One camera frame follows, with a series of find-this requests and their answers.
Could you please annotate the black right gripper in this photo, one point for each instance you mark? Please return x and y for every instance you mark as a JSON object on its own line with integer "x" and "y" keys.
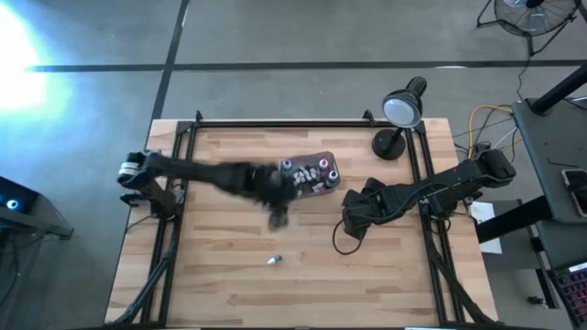
{"x": 376, "y": 201}

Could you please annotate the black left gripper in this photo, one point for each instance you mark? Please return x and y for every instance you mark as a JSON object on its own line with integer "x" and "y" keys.
{"x": 275, "y": 185}

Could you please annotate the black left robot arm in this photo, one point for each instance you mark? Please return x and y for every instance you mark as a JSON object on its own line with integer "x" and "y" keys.
{"x": 206, "y": 173}

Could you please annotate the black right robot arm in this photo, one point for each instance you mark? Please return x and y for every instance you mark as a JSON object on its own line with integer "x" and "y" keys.
{"x": 458, "y": 179}

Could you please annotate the black desk lamp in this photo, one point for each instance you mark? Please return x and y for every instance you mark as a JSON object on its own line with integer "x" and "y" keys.
{"x": 402, "y": 110}

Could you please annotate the white paper sheet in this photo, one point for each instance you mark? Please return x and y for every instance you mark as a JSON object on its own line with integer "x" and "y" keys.
{"x": 486, "y": 215}

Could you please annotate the black side table leg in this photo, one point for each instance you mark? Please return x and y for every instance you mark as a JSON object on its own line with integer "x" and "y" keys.
{"x": 513, "y": 220}

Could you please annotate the grey side table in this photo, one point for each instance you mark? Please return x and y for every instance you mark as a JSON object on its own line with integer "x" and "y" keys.
{"x": 541, "y": 151}

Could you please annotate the small black floor object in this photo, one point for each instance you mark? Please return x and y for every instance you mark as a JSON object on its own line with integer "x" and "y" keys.
{"x": 537, "y": 301}

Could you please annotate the black hex key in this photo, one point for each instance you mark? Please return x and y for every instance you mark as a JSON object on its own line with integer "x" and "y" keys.
{"x": 564, "y": 163}

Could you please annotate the black smartphone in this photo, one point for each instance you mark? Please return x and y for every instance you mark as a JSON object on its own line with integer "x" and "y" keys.
{"x": 579, "y": 192}

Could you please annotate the black slanted pole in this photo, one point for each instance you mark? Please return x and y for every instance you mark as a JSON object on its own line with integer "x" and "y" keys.
{"x": 559, "y": 91}

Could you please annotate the black keyboard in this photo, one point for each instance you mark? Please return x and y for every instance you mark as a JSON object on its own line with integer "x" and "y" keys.
{"x": 573, "y": 293}

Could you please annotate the black device with blue light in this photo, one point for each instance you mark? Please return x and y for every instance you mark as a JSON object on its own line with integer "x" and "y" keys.
{"x": 23, "y": 215}

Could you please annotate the black floor fan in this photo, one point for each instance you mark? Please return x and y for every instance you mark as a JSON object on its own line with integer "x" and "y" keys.
{"x": 527, "y": 18}

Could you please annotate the black aluminium table frame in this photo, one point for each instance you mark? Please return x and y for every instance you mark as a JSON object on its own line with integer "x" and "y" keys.
{"x": 298, "y": 124}

